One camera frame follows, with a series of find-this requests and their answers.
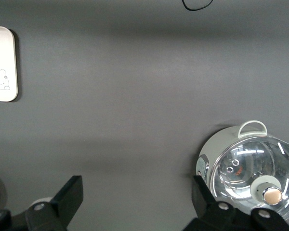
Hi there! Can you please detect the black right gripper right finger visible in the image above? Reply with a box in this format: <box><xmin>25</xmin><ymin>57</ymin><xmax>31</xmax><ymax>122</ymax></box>
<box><xmin>183</xmin><ymin>175</ymin><xmax>237</xmax><ymax>231</ymax></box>

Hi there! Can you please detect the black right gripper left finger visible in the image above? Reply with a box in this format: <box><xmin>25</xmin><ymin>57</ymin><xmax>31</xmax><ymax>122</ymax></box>
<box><xmin>25</xmin><ymin>175</ymin><xmax>84</xmax><ymax>231</ymax></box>

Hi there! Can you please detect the cream rectangular rabbit tray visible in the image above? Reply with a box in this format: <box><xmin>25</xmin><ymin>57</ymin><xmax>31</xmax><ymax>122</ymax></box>
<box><xmin>0</xmin><ymin>26</ymin><xmax>19</xmax><ymax>103</ymax></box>

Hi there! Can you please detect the glass pot lid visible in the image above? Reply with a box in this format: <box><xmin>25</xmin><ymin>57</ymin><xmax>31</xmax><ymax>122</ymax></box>
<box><xmin>210</xmin><ymin>134</ymin><xmax>289</xmax><ymax>222</ymax></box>

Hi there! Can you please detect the black looped table cable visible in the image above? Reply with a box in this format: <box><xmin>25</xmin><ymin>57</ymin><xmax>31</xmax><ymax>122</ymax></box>
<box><xmin>181</xmin><ymin>0</ymin><xmax>214</xmax><ymax>12</ymax></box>

